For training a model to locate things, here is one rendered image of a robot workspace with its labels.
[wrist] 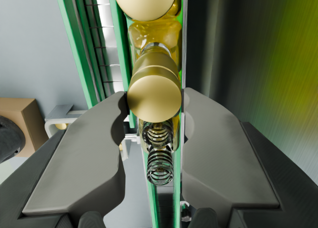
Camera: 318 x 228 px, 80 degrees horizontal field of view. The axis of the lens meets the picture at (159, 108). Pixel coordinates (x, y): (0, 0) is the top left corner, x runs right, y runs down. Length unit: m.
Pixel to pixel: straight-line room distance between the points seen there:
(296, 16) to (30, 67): 0.62
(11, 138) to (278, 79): 0.64
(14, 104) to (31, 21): 0.25
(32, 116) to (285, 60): 0.66
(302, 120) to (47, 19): 0.56
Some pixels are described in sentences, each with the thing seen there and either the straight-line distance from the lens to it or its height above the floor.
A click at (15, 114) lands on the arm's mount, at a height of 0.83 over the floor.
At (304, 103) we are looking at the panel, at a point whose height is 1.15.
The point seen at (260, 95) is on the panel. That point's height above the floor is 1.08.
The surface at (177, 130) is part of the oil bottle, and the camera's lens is 0.25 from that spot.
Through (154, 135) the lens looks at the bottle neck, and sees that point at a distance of 0.19.
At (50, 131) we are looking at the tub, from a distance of 0.65.
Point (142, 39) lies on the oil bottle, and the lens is 0.19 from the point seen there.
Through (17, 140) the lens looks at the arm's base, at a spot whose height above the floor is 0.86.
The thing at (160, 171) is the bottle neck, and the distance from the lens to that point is 0.24.
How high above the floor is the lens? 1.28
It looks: 58 degrees down
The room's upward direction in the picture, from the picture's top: 180 degrees clockwise
